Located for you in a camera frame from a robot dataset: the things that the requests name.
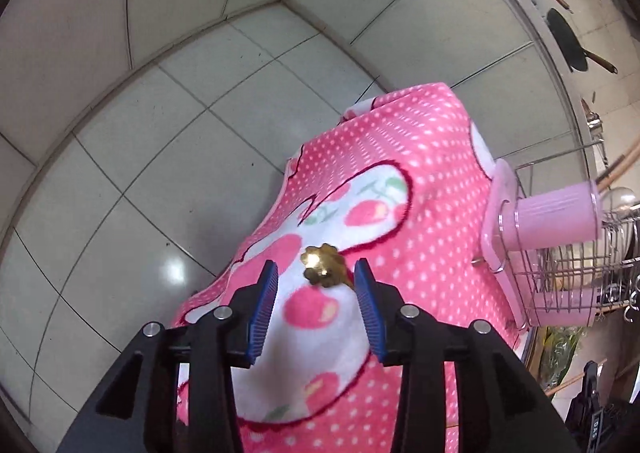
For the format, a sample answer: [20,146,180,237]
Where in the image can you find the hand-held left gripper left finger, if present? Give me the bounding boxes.
[57,259,279,453]

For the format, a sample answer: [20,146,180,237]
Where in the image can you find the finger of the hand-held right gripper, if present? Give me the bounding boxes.
[580,359,609,402]

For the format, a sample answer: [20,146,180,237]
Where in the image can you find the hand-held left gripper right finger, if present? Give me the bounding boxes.
[354,258,574,453]

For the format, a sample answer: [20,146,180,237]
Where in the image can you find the light wooden chopstick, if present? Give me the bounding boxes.
[544,370,587,398]

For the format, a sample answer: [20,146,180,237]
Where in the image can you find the gold flower-shaped spoon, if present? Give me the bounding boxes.
[301,243,357,292]

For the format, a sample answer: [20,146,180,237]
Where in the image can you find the metal wire dish rack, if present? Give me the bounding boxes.
[470,140,640,330]

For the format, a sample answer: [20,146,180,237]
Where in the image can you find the dark wooden chopstick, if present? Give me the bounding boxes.
[597,153,640,189]

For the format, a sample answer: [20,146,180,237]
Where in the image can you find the green onions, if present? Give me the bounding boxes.
[536,327,583,386]

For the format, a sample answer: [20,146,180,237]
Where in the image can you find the pink plastic drip tray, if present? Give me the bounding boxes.
[472,159,532,332]

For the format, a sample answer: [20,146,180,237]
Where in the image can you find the pink polka dot blanket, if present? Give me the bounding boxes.
[170,82,532,453]

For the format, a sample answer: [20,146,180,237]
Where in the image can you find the steel spoon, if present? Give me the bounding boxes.
[602,186,639,215]

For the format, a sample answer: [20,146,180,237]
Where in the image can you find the grey kitchen cabinet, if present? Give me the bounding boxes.
[0,0,593,294]

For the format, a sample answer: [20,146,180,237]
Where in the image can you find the black frying pan wooden handle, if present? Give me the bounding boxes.
[546,8,619,75]

